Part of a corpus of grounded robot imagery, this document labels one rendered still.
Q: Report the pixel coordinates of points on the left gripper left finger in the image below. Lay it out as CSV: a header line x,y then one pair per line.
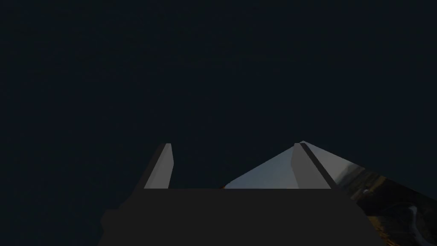
x,y
160,171

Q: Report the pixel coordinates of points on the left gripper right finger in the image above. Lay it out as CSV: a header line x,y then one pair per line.
x,y
307,174

